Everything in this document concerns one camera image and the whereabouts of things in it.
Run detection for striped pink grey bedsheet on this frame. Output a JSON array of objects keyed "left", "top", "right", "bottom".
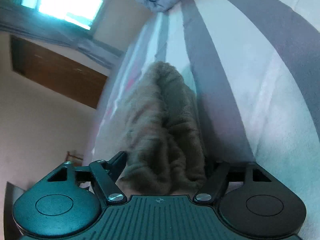
[{"left": 85, "top": 0, "right": 319, "bottom": 239}]

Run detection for grey pants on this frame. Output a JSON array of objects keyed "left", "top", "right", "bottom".
[{"left": 114, "top": 62, "right": 206, "bottom": 195}]

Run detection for left grey blue curtain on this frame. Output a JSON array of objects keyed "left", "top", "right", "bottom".
[{"left": 1, "top": 0, "right": 123, "bottom": 69}]

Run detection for brown wooden door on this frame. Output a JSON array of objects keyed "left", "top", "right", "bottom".
[{"left": 10, "top": 35, "right": 107, "bottom": 109}]

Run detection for brown wooden chair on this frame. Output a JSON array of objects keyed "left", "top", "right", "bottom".
[{"left": 65, "top": 150, "right": 84, "bottom": 166}]

